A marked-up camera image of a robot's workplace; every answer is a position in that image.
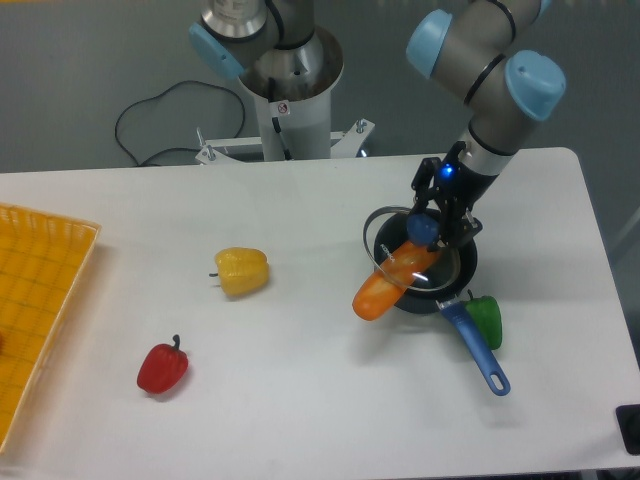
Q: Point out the black device at table edge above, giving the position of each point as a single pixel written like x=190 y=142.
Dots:
x=628 y=421

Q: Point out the yellow toy bell pepper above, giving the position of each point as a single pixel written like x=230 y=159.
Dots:
x=241 y=270

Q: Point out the green toy bell pepper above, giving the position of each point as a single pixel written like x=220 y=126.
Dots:
x=486 y=314

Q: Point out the yellow plastic basket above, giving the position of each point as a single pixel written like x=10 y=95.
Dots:
x=43 y=256

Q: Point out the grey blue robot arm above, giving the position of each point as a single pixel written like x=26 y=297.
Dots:
x=509 y=95

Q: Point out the red toy bell pepper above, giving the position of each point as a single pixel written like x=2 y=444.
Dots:
x=163 y=367

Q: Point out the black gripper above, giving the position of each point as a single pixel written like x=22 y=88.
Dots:
x=457 y=187

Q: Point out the glass lid with blue knob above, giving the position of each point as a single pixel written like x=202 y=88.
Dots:
x=386 y=228

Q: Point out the dark pot with blue handle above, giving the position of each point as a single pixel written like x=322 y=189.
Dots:
x=450 y=303

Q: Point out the orange toy bread loaf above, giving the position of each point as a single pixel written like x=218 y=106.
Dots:
x=388 y=283

